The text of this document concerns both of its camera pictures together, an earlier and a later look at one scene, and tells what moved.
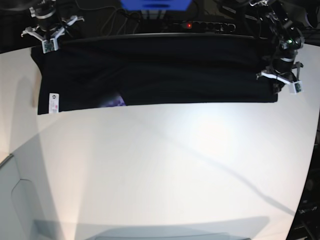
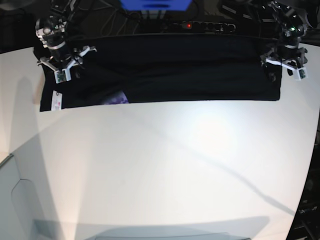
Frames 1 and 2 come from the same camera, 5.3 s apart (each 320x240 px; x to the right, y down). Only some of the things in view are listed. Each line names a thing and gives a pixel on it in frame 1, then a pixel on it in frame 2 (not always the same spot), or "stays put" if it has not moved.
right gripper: (277, 85) -> (295, 57)
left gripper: (68, 21) -> (63, 65)
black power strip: (208, 27) stays put
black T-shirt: (83, 73) stays put
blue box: (156, 5) stays put
